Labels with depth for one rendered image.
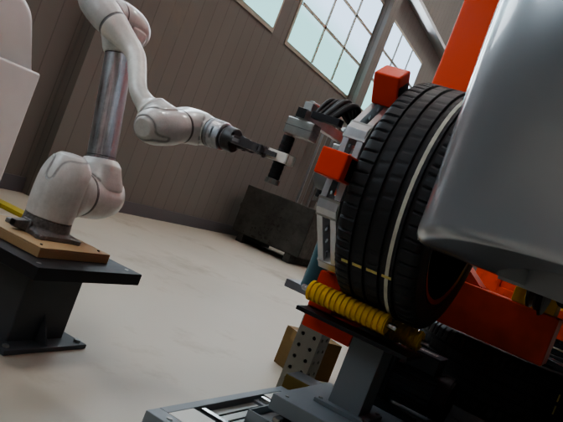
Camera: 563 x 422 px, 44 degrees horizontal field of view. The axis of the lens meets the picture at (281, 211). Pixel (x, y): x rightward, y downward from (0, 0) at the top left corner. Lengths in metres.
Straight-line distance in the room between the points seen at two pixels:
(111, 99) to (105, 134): 0.12
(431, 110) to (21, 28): 3.04
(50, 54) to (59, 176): 3.32
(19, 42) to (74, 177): 2.20
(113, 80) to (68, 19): 3.12
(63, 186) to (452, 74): 1.37
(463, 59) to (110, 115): 1.25
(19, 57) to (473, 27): 2.75
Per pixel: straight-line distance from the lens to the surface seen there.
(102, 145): 2.47
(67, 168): 2.28
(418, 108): 1.80
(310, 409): 1.92
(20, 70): 4.39
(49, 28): 5.49
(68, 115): 5.61
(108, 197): 2.44
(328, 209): 1.80
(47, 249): 2.17
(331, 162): 1.72
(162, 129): 1.99
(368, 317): 1.87
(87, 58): 5.61
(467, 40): 2.58
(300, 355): 2.73
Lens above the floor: 0.74
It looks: 2 degrees down
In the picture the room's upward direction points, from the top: 21 degrees clockwise
